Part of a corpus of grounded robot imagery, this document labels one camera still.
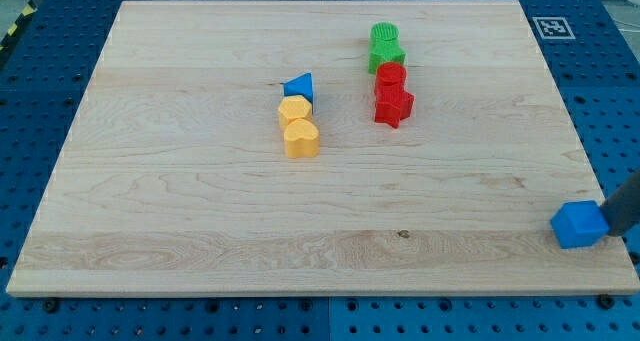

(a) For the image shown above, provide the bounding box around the grey cylindrical robot arm tip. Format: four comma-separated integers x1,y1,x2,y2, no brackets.
600,170,639,237

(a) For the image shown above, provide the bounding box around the yellow heart block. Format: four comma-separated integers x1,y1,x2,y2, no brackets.
283,119,320,158

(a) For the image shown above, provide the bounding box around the blue cube block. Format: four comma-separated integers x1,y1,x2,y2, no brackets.
550,200,609,249

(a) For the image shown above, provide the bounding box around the red star block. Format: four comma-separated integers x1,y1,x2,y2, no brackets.
374,86,415,128

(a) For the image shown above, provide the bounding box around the yellow hexagon block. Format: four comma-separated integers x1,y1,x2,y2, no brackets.
278,95,312,130

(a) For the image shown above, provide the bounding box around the green star block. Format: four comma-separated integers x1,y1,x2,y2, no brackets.
368,39,406,74

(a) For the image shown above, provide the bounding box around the blue triangle block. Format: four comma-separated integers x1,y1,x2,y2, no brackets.
283,72,314,104

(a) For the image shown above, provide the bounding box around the white fiducial marker tag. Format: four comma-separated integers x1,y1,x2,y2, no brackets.
533,16,575,40

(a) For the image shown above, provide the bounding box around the red cylinder block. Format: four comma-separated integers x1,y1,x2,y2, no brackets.
374,61,407,95

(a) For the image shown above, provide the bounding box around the light wooden board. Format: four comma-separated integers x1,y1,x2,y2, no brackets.
7,0,639,297

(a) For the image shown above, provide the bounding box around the green cylinder block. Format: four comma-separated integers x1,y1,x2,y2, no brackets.
370,22,399,45

